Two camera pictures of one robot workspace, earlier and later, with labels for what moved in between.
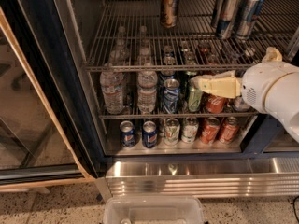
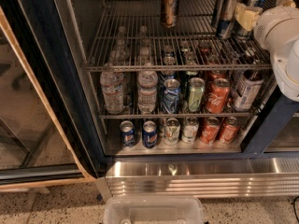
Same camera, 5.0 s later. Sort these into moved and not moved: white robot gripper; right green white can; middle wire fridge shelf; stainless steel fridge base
Moved: white robot gripper
Not moved: middle wire fridge shelf; stainless steel fridge base; right green white can
